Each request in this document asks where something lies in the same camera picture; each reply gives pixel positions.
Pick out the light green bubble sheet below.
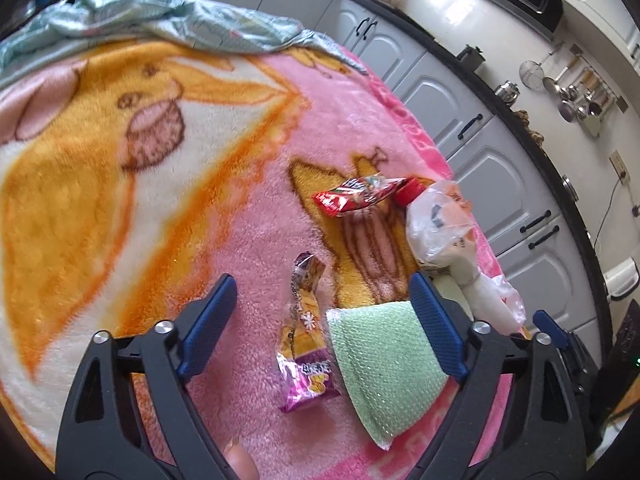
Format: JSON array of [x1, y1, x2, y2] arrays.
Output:
[[325, 300, 451, 451]]

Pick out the clear plastic bag with paper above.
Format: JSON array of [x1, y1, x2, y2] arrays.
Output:
[[405, 180, 527, 337]]

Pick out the red snack wrapper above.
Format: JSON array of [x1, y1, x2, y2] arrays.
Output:
[[312, 172, 421, 218]]

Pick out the pile of brown ginger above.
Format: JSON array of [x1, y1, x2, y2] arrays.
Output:
[[515, 110, 546, 149]]

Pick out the small red plastic item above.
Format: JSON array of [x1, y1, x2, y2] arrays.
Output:
[[392, 177, 426, 207]]

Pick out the person's left hand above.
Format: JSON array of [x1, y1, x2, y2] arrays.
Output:
[[225, 439, 259, 480]]

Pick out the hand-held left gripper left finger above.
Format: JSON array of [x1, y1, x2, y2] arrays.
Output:
[[56, 273, 237, 480]]

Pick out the white electric kettle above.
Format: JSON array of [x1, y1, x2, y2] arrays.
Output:
[[602, 257, 640, 302]]

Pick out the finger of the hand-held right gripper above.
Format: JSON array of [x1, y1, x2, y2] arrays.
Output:
[[532, 310, 594, 397]]

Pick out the purple and yellow snack packet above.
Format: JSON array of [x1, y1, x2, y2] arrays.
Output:
[[276, 252, 344, 414]]

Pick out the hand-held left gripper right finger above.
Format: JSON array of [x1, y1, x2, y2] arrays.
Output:
[[407, 272, 586, 480]]

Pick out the white upper kitchen cabinets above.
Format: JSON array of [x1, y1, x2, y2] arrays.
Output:
[[560, 0, 640, 63]]

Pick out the pink cartoon printed blanket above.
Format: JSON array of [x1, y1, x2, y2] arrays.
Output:
[[0, 35, 526, 480]]

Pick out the steel teapot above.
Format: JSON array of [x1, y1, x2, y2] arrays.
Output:
[[495, 80, 521, 106]]

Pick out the light blue cloth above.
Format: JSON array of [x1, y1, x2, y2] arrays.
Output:
[[0, 0, 368, 79]]

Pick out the wire mesh strainer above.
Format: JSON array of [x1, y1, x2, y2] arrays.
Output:
[[519, 42, 566, 92]]

